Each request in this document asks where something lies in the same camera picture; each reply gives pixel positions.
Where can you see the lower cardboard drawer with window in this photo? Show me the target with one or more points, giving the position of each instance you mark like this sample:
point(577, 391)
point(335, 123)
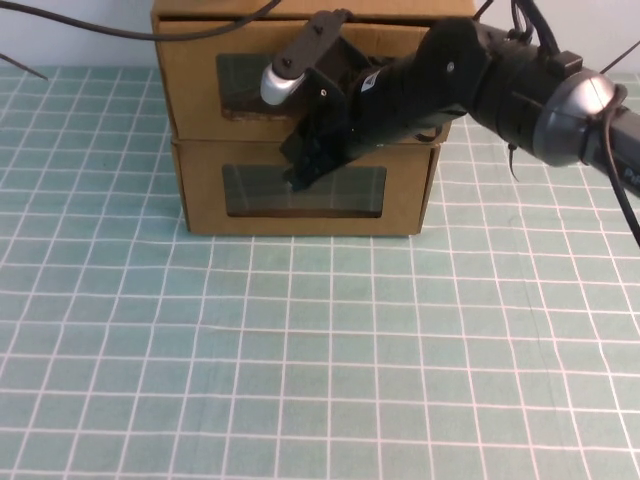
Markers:
point(434, 185)

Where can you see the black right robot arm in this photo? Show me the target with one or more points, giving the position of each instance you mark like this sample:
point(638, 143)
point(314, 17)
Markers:
point(500, 85)

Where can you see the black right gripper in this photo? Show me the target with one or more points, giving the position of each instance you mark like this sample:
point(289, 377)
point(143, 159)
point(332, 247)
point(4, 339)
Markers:
point(332, 125)

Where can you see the black zip tie tail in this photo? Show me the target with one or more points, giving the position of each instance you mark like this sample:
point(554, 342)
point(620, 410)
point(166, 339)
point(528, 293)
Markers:
point(514, 160)

